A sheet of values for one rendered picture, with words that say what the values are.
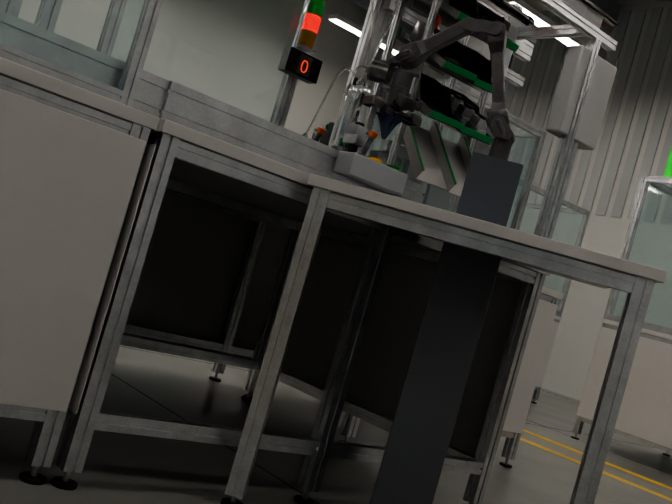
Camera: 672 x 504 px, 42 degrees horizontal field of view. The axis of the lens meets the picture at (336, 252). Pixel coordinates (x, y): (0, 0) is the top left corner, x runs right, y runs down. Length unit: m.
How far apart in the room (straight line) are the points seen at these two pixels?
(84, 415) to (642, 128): 11.24
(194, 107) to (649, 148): 10.76
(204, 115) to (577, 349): 10.57
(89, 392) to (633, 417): 4.95
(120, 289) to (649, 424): 4.91
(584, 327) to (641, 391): 5.97
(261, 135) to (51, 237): 0.61
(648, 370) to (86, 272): 5.02
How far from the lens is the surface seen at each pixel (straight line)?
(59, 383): 2.06
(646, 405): 6.51
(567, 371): 12.50
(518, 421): 4.31
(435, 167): 2.87
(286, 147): 2.32
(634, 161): 12.68
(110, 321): 2.06
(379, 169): 2.43
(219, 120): 2.21
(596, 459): 2.28
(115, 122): 2.03
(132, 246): 2.05
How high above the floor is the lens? 0.61
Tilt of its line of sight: 2 degrees up
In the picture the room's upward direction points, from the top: 16 degrees clockwise
